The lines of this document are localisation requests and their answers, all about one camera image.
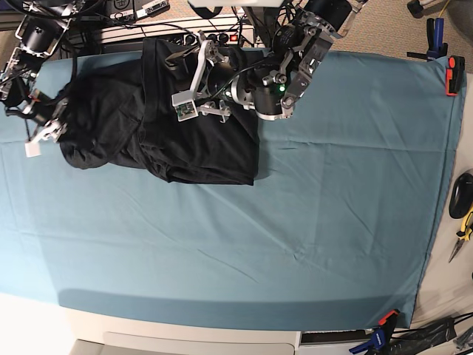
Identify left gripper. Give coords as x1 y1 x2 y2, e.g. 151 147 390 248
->
191 31 240 123

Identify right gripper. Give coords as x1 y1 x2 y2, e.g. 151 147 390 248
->
19 89 69 144

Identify dark grey T-shirt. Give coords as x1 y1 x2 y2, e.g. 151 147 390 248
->
59 38 259 185

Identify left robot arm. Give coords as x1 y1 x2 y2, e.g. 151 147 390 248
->
172 1 366 122

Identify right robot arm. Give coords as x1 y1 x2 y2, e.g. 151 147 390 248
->
1 1 103 157

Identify white power strip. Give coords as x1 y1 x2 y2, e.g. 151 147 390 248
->
95 21 253 44

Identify teal table cloth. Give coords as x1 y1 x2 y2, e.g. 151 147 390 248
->
1 52 466 331

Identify blue clamp top right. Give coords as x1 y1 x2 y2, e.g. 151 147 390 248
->
426 18 448 61

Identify blue clamp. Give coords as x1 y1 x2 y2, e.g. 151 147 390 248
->
426 18 448 61
349 328 387 354

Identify orange black clamp top right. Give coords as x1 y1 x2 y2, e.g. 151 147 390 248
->
445 55 465 96

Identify orange black clamp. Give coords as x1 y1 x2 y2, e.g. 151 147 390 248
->
378 309 400 331
445 55 465 96

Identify black computer mouse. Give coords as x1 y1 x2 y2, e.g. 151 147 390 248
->
449 172 472 219

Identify orange black clamp bottom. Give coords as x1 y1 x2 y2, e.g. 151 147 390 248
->
378 309 400 331

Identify blue clamp bottom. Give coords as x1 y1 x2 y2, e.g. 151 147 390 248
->
349 328 387 354

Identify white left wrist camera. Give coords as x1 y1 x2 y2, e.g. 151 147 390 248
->
171 90 199 122

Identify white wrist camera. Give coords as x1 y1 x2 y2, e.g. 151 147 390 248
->
171 90 199 122
24 139 41 158

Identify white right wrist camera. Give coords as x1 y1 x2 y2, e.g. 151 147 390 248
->
24 139 41 158

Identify yellow handled pliers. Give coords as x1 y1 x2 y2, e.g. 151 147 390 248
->
448 210 472 263

